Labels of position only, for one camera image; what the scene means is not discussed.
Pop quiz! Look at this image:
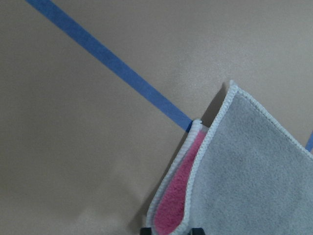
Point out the pink and grey towel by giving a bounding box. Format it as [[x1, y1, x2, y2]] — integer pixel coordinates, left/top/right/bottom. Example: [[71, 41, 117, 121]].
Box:
[[146, 81, 313, 235]]

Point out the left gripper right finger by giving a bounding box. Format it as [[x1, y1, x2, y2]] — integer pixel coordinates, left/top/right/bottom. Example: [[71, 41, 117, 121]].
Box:
[[189, 228, 205, 235]]

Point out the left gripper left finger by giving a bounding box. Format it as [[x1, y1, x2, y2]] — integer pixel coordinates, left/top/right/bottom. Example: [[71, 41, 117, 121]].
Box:
[[139, 227, 152, 235]]

